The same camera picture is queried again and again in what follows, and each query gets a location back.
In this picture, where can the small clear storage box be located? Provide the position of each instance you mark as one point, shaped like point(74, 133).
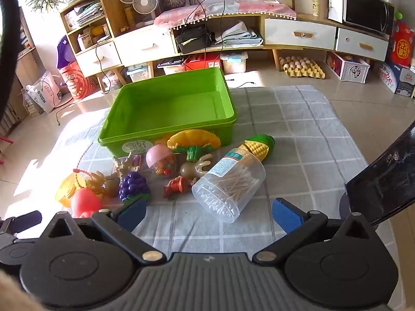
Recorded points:
point(139, 74)

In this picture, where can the white red carton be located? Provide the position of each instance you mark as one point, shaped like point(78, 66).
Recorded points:
point(394, 77)

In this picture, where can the stack of papers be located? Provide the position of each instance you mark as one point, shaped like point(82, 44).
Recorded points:
point(86, 13)

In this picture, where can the red gift box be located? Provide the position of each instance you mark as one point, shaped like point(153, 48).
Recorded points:
point(402, 45)

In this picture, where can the toy corn cob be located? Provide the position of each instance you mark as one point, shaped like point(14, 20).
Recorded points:
point(257, 149)

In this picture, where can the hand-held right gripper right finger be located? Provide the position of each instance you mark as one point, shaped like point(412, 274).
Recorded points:
point(287, 215)

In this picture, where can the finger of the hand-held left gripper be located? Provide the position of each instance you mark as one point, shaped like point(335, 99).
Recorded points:
point(29, 221)

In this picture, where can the folded pale cloth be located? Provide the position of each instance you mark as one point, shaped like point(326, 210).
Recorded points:
point(240, 34)

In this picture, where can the black microwave oven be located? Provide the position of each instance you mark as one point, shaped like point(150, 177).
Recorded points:
point(368, 11)

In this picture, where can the white plastic bag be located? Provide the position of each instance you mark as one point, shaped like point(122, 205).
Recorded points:
point(43, 92)

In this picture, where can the pink fringed cloth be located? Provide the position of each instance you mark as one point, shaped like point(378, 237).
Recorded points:
point(246, 8)

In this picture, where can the wooden shelf unit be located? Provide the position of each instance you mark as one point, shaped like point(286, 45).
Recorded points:
point(108, 9)

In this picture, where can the yellow egg tray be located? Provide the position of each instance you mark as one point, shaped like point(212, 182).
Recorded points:
point(301, 67)

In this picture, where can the pink rubber toy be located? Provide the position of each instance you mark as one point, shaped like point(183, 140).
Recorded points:
point(86, 202)

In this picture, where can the black device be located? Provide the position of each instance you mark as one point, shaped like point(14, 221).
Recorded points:
point(193, 39)

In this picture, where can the red chair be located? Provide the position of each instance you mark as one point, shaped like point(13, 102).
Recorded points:
point(5, 150)

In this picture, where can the clear storage box blue lid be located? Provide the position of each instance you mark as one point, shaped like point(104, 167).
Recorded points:
point(234, 63)

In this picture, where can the purple toy grapes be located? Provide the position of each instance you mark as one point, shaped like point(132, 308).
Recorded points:
point(134, 186)

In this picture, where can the black keyboard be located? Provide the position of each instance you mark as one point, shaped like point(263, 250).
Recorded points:
point(170, 62)

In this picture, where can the purple plastic bin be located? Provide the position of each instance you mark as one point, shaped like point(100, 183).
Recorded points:
point(66, 51)

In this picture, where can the wooden TV cabinet white drawers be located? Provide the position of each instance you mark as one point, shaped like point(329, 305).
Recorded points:
point(291, 34)

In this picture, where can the white desk fan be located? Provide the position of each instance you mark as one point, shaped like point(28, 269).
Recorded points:
point(145, 2)

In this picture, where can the pink capsule toy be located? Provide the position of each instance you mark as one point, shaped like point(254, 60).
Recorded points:
point(160, 160)

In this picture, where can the white paper bag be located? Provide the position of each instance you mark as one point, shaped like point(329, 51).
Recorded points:
point(335, 5)

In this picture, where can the wooden side shelf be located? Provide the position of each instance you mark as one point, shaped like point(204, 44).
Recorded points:
point(26, 68)

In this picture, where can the yellow toy pot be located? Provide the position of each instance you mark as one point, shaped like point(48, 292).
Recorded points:
point(64, 191)

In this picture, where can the clear cotton swab jar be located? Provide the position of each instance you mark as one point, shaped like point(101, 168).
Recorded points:
point(227, 188)

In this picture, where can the beige starfish toy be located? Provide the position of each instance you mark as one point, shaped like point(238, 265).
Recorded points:
point(124, 165)

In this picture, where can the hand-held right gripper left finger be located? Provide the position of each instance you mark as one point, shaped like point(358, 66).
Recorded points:
point(133, 213)

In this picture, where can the grey checked blanket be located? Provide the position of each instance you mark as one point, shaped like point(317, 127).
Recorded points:
point(298, 142)

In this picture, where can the red dinosaur figure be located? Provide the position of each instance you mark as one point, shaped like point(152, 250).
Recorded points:
point(176, 188)

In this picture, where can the red patterned bag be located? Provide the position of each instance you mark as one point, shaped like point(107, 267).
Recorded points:
point(77, 82)

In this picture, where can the green plastic box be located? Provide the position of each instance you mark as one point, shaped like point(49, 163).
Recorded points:
point(175, 107)

